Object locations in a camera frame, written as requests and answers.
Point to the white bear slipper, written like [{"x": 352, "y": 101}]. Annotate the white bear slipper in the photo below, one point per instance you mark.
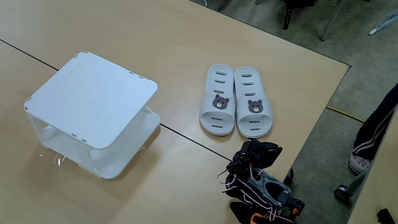
[
  {"x": 253, "y": 116},
  {"x": 217, "y": 110}
]

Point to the white two-tier box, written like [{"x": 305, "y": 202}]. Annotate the white two-tier box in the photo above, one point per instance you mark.
[{"x": 90, "y": 99}]

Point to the table caster wheel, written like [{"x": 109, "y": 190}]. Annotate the table caster wheel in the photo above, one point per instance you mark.
[{"x": 289, "y": 177}]

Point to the chair caster wheel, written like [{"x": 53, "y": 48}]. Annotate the chair caster wheel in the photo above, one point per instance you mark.
[{"x": 341, "y": 192}]

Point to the person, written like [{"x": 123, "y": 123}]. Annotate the person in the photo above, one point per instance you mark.
[{"x": 373, "y": 124}]

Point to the small black object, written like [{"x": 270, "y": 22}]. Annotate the small black object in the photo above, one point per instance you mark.
[{"x": 385, "y": 217}]

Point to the black chair part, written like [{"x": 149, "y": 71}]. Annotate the black chair part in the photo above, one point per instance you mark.
[{"x": 287, "y": 17}]

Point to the metal chair leg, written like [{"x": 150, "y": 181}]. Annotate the metal chair leg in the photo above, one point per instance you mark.
[{"x": 331, "y": 20}]

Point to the grey folded umbrella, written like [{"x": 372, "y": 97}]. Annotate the grey folded umbrella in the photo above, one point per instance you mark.
[{"x": 385, "y": 21}]

